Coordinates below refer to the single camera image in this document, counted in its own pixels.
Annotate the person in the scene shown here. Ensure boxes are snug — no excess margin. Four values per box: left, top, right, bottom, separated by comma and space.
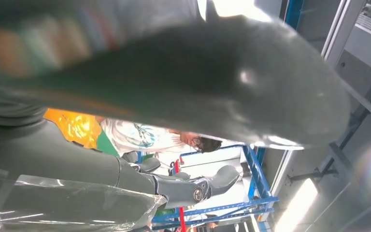
100, 117, 223, 161

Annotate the blue shelf rack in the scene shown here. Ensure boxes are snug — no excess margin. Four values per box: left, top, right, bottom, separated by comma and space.
152, 144, 280, 232

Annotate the yellow plastic sheet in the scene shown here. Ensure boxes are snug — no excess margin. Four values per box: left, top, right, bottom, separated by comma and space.
43, 108, 104, 150

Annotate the red pole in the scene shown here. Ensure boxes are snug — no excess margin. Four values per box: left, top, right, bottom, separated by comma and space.
173, 159, 187, 232

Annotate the fluorescent ceiling light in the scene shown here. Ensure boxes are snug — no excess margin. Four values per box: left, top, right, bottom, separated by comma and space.
274, 178, 319, 232

